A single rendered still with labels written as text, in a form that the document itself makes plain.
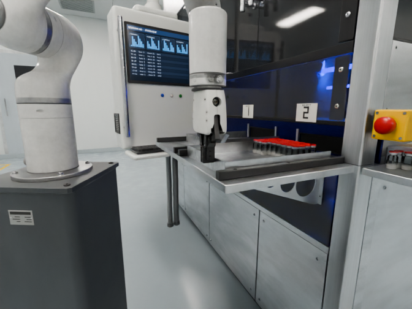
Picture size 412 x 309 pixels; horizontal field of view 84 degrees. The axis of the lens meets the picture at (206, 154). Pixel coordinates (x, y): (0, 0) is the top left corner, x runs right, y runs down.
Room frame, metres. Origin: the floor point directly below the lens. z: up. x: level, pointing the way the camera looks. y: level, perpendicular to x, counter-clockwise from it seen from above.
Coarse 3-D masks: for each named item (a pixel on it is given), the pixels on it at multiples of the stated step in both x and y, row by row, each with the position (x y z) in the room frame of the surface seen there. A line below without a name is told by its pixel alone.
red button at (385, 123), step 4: (384, 116) 0.53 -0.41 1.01; (388, 116) 0.53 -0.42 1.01; (376, 120) 0.54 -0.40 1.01; (380, 120) 0.53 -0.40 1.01; (384, 120) 0.52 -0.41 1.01; (388, 120) 0.52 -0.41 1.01; (392, 120) 0.52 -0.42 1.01; (376, 124) 0.53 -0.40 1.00; (380, 124) 0.53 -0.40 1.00; (384, 124) 0.52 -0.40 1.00; (388, 124) 0.51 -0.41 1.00; (392, 124) 0.51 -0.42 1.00; (376, 128) 0.53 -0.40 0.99; (380, 128) 0.52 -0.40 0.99; (384, 128) 0.52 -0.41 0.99; (388, 128) 0.51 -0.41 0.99; (392, 128) 0.51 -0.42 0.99; (380, 132) 0.53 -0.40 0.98; (384, 132) 0.52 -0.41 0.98; (388, 132) 0.52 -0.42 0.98
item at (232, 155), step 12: (216, 144) 0.77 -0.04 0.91; (228, 144) 0.79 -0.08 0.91; (240, 144) 0.81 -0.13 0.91; (252, 144) 0.83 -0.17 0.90; (192, 156) 0.69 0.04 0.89; (216, 156) 0.71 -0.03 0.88; (228, 156) 0.71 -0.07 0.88; (240, 156) 0.71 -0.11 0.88; (252, 156) 0.71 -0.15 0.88; (264, 156) 0.71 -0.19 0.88; (276, 156) 0.56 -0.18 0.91; (288, 156) 0.57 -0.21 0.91; (300, 156) 0.59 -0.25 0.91; (312, 156) 0.60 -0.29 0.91; (324, 156) 0.62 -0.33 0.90; (216, 168) 0.54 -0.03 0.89; (228, 168) 0.50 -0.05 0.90
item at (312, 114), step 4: (300, 104) 0.79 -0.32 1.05; (304, 104) 0.78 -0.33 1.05; (308, 104) 0.76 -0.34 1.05; (312, 104) 0.75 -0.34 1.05; (316, 104) 0.73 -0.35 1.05; (300, 108) 0.79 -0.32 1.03; (312, 108) 0.75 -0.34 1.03; (316, 108) 0.73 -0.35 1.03; (296, 112) 0.81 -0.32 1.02; (300, 112) 0.79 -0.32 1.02; (308, 112) 0.76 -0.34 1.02; (312, 112) 0.74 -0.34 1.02; (316, 112) 0.73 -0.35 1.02; (296, 116) 0.80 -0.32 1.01; (300, 116) 0.79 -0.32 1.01; (304, 116) 0.77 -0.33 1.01; (308, 116) 0.76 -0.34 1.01; (312, 116) 0.74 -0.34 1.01; (296, 120) 0.80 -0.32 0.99; (300, 120) 0.79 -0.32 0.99; (304, 120) 0.77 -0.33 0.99; (308, 120) 0.75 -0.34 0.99; (312, 120) 0.74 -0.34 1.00
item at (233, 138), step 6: (228, 132) 1.18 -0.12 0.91; (234, 132) 1.20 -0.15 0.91; (240, 132) 1.21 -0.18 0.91; (186, 138) 1.09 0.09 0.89; (192, 138) 1.02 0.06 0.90; (198, 138) 0.95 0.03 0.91; (222, 138) 1.17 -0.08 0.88; (228, 138) 1.17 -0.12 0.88; (234, 138) 1.17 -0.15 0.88; (240, 138) 1.17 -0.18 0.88; (246, 138) 0.92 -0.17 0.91; (252, 138) 0.94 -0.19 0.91; (258, 138) 0.95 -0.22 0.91; (264, 138) 0.96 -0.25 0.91; (198, 144) 0.95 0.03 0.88
